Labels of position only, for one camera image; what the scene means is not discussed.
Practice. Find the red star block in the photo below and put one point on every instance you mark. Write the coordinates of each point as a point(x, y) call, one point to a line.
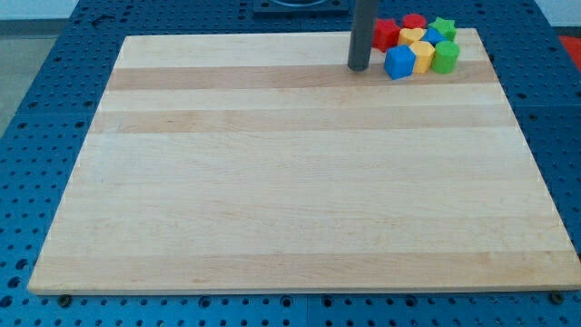
point(386, 34)

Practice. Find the red circle block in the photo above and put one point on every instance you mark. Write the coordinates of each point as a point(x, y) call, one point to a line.
point(414, 20)

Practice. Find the green star block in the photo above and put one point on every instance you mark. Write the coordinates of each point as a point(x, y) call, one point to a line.
point(446, 27)

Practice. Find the wooden board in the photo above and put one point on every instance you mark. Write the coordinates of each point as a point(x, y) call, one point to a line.
point(259, 163)

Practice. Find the blue cube block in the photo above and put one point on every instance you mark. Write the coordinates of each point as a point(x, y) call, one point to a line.
point(399, 62)

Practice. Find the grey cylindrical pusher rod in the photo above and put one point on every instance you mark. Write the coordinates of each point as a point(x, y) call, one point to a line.
point(361, 34)

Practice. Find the yellow heart block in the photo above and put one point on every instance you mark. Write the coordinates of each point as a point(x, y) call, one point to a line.
point(408, 36)

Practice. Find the yellow hexagon block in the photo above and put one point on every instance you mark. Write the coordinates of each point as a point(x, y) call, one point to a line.
point(424, 52)

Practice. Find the green cylinder block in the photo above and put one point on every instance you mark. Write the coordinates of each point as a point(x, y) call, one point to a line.
point(445, 57)

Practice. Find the blue triangle block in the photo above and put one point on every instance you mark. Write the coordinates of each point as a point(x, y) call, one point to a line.
point(433, 37)

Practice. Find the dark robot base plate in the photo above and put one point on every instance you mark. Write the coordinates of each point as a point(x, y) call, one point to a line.
point(299, 7)

